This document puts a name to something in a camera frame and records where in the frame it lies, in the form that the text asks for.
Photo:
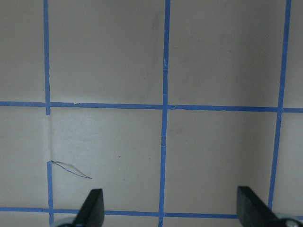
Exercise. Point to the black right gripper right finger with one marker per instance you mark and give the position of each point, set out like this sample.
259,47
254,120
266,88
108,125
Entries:
253,212

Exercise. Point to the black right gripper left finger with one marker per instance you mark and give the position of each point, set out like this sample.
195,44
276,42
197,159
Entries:
91,214

